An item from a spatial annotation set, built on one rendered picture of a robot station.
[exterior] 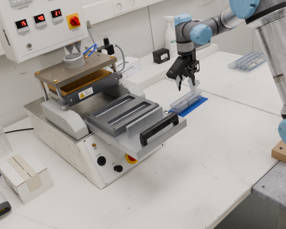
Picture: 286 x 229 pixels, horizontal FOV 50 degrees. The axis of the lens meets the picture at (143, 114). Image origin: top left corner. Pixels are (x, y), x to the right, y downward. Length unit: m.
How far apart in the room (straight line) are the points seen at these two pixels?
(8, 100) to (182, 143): 0.94
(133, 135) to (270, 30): 0.49
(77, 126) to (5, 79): 0.72
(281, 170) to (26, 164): 0.91
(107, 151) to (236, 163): 0.47
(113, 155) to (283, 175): 0.59
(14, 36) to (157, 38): 1.16
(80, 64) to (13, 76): 0.59
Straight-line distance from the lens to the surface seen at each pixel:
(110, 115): 1.04
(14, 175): 1.20
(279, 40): 0.93
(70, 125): 1.07
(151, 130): 0.89
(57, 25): 1.31
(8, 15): 1.23
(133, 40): 2.03
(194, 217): 0.98
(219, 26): 1.31
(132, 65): 1.80
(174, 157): 1.19
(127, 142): 0.93
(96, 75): 1.21
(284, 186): 1.09
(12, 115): 1.76
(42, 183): 1.18
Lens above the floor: 1.50
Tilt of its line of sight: 30 degrees down
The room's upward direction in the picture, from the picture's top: 10 degrees counter-clockwise
